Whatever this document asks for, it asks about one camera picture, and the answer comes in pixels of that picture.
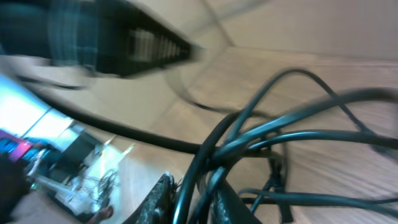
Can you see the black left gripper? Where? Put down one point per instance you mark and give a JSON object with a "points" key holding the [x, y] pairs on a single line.
{"points": [[110, 37]]}

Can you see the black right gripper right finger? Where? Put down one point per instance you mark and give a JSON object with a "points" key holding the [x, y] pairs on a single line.
{"points": [[228, 208]]}

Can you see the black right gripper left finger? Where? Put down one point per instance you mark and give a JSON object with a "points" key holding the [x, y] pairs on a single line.
{"points": [[158, 205]]}

